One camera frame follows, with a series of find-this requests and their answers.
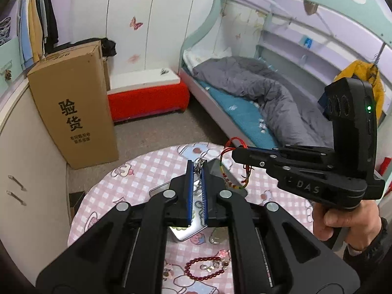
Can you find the dark clothes bundle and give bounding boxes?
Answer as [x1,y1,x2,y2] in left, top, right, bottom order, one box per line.
[69,37,117,57]

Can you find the light blue hanging garment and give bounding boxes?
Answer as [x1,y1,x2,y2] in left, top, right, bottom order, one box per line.
[18,0,34,69]

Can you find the yellow and navy jacket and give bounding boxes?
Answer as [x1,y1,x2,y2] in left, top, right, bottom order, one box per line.
[334,61,386,126]

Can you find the beige low cabinet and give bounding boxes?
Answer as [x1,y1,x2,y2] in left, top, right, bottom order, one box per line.
[0,80,72,242]

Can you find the person's right hand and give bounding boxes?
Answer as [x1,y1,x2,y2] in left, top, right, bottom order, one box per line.
[312,203,383,252]

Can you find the white wardrobe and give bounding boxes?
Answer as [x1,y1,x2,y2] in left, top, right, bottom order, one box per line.
[67,0,221,80]

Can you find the dark red bead bracelet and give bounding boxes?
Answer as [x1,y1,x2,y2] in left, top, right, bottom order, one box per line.
[184,256,221,282]

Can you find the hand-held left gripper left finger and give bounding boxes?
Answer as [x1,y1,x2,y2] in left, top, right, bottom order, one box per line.
[35,159,195,294]

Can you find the red braided cord bracelet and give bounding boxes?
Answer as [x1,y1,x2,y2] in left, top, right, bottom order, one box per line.
[220,137,255,195]

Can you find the pink flower charm bracelet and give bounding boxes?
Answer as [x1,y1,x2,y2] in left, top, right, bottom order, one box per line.
[211,250,230,267]

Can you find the grey metal box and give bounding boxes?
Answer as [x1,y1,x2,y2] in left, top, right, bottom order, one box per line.
[149,159,248,242]

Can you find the yellow hanging garment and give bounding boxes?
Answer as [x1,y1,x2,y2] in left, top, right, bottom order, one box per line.
[29,0,43,63]

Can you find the grey duvet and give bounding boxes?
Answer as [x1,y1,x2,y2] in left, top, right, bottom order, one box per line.
[192,56,336,147]

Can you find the pearl bead bracelet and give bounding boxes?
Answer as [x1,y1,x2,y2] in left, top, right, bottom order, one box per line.
[200,260,229,273]

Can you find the pink checked bear tablecloth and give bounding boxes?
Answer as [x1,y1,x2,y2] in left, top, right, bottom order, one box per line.
[67,142,316,294]

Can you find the person's right forearm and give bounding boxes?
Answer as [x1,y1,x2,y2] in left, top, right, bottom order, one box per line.
[342,217,392,286]

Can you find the white pillow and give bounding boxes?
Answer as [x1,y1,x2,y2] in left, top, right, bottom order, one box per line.
[183,47,233,71]

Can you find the teal drawer unit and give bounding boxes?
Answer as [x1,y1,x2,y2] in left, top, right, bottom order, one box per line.
[0,35,22,95]

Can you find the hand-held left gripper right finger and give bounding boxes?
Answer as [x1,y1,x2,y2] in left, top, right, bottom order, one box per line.
[203,160,361,294]

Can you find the teal bed sheet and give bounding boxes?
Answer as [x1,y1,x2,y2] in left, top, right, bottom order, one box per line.
[196,80,279,149]

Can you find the white board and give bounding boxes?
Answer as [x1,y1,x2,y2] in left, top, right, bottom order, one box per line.
[109,69,181,94]

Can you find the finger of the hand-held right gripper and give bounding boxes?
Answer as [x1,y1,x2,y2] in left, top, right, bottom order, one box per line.
[246,145,334,160]
[231,148,307,176]

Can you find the tall cardboard box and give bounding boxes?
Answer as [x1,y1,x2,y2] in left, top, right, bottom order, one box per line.
[27,40,120,170]

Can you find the black hanging garment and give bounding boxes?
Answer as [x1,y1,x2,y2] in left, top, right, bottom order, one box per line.
[41,0,59,54]

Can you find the grey hanging garment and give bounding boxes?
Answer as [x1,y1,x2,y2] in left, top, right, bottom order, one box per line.
[35,0,49,45]

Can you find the red storage bench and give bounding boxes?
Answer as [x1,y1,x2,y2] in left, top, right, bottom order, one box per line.
[107,81,190,123]

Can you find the silver chain necklace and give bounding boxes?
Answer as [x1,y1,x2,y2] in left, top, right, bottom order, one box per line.
[196,158,205,221]

